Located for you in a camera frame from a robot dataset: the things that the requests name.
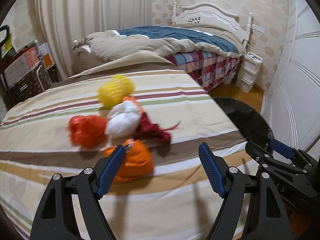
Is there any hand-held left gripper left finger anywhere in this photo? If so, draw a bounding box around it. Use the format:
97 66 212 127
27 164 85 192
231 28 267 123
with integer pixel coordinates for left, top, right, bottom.
31 144 127 240

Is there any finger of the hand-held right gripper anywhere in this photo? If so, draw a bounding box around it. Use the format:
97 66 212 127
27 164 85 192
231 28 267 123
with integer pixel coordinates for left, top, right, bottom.
269 139 317 178
245 141 298 173

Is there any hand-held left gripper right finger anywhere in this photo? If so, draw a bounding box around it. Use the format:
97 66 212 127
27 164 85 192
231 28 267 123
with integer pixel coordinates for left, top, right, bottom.
198 142 293 240

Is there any black woven trash bin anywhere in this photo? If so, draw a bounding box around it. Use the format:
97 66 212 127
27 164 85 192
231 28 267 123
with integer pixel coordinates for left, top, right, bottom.
214 96 274 144

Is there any orange mesh bag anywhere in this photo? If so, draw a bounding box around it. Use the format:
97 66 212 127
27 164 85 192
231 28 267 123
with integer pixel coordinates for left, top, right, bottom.
104 140 154 183

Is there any orange red foam net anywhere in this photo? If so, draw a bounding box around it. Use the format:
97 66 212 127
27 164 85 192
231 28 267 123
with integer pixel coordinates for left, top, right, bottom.
66 115 108 149

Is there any white tissue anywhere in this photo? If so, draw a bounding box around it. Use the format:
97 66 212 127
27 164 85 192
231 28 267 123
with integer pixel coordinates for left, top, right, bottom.
105 100 142 139

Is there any dark red bag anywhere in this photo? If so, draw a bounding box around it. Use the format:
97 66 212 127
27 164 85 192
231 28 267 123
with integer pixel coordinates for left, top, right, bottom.
135 112 183 147

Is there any yellow foam fruit net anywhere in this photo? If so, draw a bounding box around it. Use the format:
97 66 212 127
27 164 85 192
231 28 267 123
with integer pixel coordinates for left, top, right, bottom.
97 74 135 110

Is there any white door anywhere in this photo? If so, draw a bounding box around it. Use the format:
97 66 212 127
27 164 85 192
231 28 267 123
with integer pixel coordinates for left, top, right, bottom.
260 0 320 160

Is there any small white bucket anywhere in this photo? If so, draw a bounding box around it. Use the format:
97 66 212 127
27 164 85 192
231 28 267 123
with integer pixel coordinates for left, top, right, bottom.
222 71 237 85

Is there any white plastic drawer unit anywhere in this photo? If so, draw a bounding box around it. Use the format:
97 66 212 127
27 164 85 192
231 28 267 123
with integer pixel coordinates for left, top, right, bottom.
235 51 263 90

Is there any striped table cloth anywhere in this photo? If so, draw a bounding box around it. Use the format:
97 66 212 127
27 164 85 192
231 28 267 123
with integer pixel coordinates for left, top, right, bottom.
0 50 253 240

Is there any plaid bed sheet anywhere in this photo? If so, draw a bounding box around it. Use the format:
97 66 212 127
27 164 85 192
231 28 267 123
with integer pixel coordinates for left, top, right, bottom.
164 51 242 93

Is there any brown patterned storage box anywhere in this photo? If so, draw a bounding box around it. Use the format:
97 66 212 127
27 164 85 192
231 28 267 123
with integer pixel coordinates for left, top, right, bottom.
5 65 54 98

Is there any teal and beige duvet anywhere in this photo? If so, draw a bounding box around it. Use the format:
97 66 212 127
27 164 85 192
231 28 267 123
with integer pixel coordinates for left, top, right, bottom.
72 23 247 63

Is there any small white cardboard box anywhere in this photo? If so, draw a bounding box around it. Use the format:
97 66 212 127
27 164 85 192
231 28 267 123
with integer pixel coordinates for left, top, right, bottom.
37 42 54 68

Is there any white and orange cardboard box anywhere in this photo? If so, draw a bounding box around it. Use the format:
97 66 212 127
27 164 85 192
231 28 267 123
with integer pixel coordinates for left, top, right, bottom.
4 46 40 87

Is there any white wooden bed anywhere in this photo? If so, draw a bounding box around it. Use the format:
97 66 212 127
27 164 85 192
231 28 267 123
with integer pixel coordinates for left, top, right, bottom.
72 1 253 63

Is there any striped beige curtain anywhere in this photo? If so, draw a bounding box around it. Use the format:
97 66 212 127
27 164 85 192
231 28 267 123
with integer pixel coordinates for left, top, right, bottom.
35 0 155 80

